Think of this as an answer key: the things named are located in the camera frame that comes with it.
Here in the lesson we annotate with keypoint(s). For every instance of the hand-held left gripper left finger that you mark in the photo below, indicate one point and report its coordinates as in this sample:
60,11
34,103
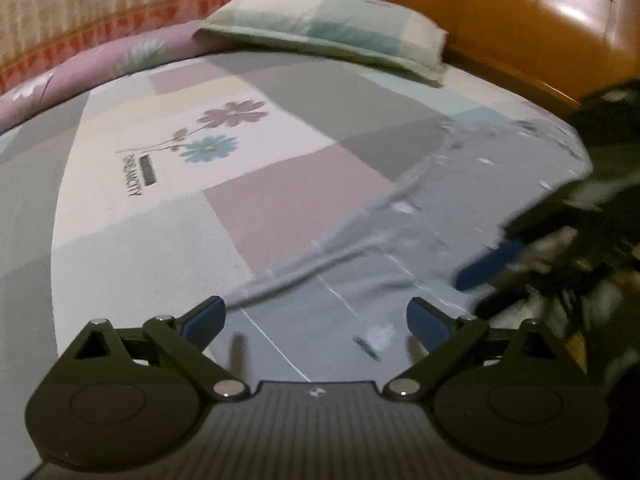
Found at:
202,322

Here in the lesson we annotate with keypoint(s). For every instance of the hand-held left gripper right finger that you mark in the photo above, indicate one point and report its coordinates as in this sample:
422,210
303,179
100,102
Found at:
427,325

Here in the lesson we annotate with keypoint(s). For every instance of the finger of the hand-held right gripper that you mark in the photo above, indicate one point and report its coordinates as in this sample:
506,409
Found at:
487,265

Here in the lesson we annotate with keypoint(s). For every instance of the grey printed pants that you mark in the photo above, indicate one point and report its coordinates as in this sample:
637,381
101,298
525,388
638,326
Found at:
425,220

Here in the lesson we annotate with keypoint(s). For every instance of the purple floral quilt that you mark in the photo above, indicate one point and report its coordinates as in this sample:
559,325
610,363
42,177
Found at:
100,70

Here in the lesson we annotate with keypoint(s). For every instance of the checked pillow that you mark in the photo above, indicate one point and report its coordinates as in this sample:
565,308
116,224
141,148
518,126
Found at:
330,25

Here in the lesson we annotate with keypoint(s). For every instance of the patterned beige red curtain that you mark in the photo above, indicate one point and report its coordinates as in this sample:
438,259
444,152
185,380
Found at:
100,5

